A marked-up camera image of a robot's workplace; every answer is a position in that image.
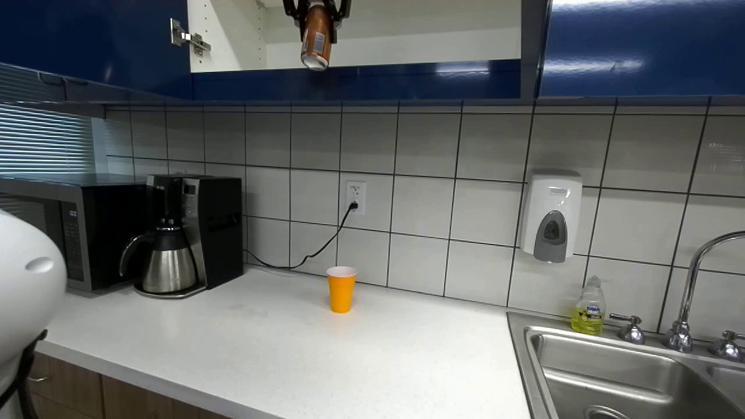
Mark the black microwave oven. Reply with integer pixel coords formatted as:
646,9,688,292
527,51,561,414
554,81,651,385
0,174,148,294

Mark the black coffee maker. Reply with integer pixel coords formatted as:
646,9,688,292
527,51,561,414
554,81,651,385
147,174,244,289

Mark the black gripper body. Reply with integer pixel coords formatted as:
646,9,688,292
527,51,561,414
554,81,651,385
282,0,352,22

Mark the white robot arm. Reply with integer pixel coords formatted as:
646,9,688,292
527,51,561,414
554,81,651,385
0,0,194,419

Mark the brown bottle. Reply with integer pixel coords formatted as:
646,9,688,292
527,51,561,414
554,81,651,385
301,9,333,73

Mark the stainless steel sink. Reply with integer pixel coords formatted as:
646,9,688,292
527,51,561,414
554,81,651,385
507,315,745,419

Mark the blue right cabinet door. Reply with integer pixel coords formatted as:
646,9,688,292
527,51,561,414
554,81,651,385
541,0,745,97

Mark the orange plastic cup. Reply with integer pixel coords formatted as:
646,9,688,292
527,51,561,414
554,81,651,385
326,265,357,315

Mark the white wall outlet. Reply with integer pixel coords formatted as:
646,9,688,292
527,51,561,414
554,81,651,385
344,179,365,215

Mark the steel coffee carafe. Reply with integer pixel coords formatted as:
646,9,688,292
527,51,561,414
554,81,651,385
118,224,197,297

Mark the yellow dish soap bottle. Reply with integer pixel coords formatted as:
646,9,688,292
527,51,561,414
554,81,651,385
571,276,605,336

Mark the chrome faucet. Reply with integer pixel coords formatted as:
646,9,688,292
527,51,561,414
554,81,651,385
608,229,745,364

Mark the blue cabinet door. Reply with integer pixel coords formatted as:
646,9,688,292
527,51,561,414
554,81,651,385
0,0,191,97
541,0,745,97

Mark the white soap dispenser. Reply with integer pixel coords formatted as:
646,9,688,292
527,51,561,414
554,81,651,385
518,169,581,262

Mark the black power cable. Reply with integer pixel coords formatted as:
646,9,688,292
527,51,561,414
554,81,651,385
243,201,360,272

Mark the wooden drawer with handle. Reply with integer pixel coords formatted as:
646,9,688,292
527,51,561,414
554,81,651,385
28,354,223,419

